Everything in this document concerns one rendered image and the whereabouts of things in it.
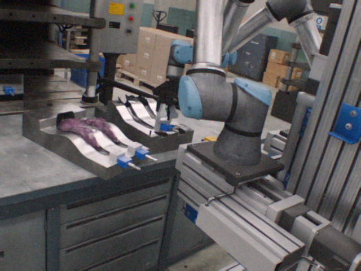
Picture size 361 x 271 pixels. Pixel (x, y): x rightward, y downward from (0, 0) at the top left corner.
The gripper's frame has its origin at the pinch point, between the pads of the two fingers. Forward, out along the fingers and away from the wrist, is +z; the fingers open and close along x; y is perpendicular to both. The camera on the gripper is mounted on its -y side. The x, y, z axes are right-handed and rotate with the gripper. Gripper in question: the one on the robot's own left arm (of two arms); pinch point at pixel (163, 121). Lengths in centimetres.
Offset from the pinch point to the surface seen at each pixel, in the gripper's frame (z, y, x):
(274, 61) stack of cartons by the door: -94, -324, 605
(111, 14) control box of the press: -51, -78, 13
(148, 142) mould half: 9.8, -0.6, -6.0
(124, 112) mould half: 0.9, -24.0, -4.3
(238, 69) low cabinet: -63, -419, 598
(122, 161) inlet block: 13.5, 11.8, -27.3
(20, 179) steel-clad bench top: 23, -1, -59
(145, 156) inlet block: 12.5, 10.0, -14.9
